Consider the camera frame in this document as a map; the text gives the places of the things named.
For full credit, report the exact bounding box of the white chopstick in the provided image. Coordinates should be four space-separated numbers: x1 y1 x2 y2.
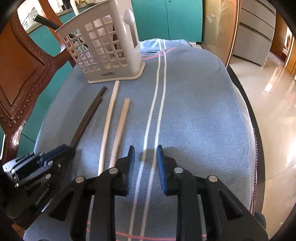
98 80 120 176

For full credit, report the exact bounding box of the black chopstick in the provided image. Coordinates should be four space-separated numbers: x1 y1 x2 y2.
69 96 102 149
97 86 107 97
33 15 88 48

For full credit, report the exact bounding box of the beige chopstick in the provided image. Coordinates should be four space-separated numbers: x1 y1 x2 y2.
109 98 130 168

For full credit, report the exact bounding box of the beige plastic utensil basket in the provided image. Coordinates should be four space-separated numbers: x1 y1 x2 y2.
55 1 145 83

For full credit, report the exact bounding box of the carved wooden chair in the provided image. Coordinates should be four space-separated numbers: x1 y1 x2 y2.
1 1 75 164

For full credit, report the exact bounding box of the blue striped cloth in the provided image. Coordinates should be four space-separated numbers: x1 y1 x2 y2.
35 39 256 240

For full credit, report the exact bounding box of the white dish rack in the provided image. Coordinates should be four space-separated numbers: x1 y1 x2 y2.
22 7 38 30

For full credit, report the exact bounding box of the grey multi-door refrigerator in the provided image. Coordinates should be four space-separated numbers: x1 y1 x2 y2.
233 0 276 66

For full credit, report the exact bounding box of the glass sliding door wooden frame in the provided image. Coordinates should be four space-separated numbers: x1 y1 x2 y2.
201 0 241 66

